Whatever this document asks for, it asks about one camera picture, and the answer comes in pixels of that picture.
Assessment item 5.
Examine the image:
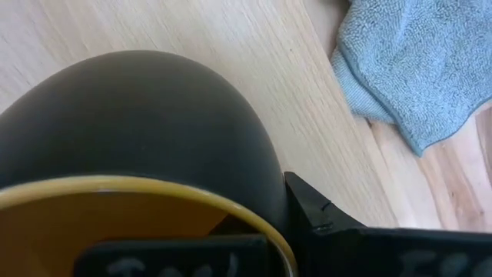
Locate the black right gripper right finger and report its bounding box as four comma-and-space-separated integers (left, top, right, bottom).
283, 171, 492, 277

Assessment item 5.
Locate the blue terry cloth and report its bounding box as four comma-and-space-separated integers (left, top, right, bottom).
329, 0, 492, 158

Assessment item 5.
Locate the black mug yellow inside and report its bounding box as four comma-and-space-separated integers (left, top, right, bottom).
0, 49, 299, 277

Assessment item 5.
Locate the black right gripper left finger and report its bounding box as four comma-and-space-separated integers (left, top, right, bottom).
74, 214, 270, 277

